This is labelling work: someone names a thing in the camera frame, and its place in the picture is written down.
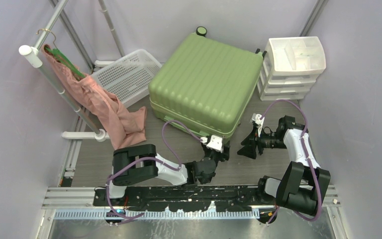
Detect green ribbed hard-shell suitcase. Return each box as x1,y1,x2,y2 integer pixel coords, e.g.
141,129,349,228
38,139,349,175
148,26,263,139

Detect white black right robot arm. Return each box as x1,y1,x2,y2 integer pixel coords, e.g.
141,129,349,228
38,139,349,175
237,114,331,219

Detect pink cloth garment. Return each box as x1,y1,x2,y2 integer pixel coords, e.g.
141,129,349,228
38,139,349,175
41,44,147,149

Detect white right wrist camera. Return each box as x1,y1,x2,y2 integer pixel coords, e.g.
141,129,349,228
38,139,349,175
252,113,265,137

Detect white plastic drawer organizer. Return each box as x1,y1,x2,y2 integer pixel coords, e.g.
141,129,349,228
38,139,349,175
257,36,326,101

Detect green clothes hanger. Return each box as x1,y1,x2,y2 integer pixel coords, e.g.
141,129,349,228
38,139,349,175
44,45,86,81

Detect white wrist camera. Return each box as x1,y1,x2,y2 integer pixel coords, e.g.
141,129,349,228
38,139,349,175
200,135,223,152
252,113,265,137

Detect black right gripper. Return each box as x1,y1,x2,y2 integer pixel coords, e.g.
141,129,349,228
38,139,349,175
238,125,287,159

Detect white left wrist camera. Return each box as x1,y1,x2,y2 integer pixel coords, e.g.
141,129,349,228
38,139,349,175
200,135,223,152

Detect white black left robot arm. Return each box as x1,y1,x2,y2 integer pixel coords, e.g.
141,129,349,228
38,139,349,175
105,142,230,206

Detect white and silver clothes rack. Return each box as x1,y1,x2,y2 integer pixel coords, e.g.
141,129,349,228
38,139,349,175
18,0,109,142

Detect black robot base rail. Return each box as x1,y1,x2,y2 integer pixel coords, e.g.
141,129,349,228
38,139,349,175
93,185,277,224

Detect white perforated plastic basket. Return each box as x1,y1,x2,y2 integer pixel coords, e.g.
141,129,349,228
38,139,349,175
91,49,162,107

